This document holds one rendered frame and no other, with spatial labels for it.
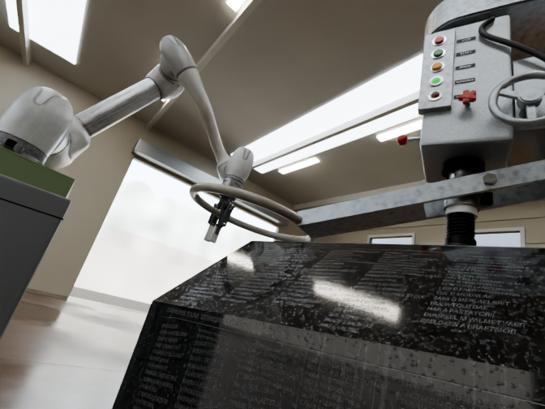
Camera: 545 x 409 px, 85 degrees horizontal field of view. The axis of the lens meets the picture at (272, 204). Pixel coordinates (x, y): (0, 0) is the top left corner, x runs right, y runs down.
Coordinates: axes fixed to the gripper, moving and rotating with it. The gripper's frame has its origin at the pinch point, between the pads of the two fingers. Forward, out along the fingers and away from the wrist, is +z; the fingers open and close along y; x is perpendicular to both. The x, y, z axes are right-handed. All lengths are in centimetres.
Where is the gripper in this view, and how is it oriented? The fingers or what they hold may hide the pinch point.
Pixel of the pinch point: (212, 234)
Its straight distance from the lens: 128.4
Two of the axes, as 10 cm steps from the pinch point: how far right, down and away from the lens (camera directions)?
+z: -3.2, 9.1, -2.7
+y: 6.7, 0.2, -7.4
